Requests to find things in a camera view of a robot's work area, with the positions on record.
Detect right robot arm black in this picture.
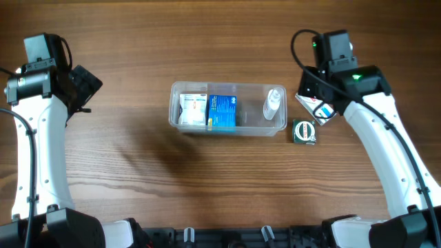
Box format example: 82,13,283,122
295,30,440,247

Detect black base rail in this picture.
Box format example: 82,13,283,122
143,225,329,248

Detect white medicine box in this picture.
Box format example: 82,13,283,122
178,94,207,125

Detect blue medicine box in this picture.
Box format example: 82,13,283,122
207,94,237,132

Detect green round tin box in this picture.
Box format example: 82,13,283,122
292,120,316,145

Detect white Panadol box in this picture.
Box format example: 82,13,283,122
295,94,336,126

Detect clear plastic container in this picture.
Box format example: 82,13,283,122
169,81,287,136

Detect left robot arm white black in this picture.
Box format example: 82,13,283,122
1,33,148,247

